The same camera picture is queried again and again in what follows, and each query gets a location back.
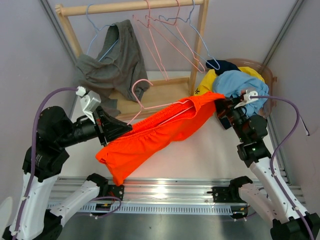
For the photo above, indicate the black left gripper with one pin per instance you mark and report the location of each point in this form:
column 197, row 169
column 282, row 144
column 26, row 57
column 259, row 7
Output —
column 112, row 127

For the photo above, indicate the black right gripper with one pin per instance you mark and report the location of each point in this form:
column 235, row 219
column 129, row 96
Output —
column 222, row 104

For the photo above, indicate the light blue shorts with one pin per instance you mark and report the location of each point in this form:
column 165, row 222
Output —
column 232, row 83

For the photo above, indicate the yellow shorts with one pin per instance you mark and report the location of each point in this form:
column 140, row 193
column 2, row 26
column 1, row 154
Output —
column 207, row 81

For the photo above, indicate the orange shorts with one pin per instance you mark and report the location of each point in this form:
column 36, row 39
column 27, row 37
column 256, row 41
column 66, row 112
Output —
column 174, row 123

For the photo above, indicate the navy blue shorts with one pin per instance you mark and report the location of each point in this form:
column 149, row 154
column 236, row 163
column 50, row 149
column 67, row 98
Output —
column 221, row 66

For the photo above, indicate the pink hanger of orange shorts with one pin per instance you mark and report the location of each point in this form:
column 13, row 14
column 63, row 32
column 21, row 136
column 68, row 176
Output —
column 140, row 100

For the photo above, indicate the grey shorts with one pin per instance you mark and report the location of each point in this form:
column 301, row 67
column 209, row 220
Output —
column 117, row 67

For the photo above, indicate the pink hanger of navy shorts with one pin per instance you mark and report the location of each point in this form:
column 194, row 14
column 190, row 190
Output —
column 172, row 21

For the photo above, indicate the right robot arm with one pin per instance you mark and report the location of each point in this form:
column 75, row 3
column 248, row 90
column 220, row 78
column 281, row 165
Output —
column 280, row 208

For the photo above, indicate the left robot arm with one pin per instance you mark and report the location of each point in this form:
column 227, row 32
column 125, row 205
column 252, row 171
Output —
column 54, row 133

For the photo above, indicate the wooden clothes rack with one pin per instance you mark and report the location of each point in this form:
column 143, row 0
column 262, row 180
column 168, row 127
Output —
column 161, row 91

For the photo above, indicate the translucent pink plastic basket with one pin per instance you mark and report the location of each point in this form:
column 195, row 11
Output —
column 267, row 75

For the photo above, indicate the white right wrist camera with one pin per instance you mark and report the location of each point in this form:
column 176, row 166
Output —
column 247, row 98

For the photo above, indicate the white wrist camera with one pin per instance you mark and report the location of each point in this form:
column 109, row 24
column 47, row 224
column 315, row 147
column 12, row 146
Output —
column 89, row 101
column 247, row 98

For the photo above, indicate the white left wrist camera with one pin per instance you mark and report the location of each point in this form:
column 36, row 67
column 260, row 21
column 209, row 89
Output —
column 89, row 101

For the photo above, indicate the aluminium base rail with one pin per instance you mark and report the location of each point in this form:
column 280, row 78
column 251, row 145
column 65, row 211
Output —
column 158, row 190

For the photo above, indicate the slotted cable duct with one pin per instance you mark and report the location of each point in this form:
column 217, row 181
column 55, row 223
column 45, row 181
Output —
column 136, row 208

